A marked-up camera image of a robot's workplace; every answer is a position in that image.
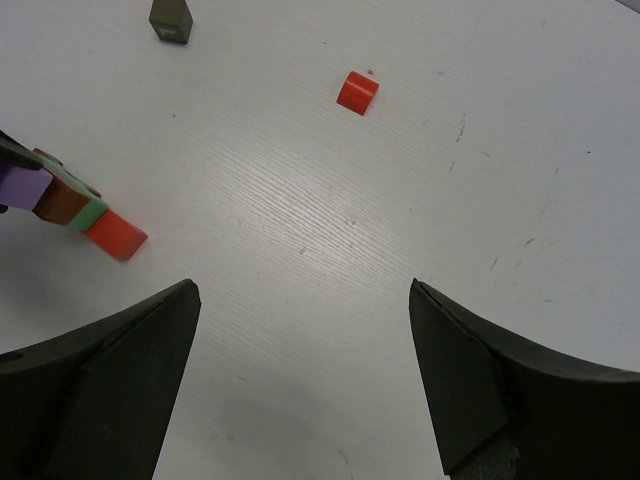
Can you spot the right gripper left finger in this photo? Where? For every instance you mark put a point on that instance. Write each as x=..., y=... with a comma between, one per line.
x=96, y=402

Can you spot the red half-round block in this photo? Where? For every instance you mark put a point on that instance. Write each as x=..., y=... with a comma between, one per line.
x=357, y=93

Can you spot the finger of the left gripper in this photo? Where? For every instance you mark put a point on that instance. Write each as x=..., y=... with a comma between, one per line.
x=13, y=154

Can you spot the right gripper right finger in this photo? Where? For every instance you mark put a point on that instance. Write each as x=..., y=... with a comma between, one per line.
x=505, y=407

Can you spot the brown rectangular block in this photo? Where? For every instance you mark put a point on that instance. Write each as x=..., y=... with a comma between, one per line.
x=62, y=202

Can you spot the green notched block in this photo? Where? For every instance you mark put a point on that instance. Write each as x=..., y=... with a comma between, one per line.
x=87, y=210

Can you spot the red rectangular block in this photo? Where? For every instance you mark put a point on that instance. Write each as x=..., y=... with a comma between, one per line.
x=116, y=236

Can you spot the purple cube block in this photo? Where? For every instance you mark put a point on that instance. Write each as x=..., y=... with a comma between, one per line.
x=23, y=188

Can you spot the olive green cube block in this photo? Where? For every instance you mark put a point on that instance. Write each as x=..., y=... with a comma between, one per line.
x=171, y=20

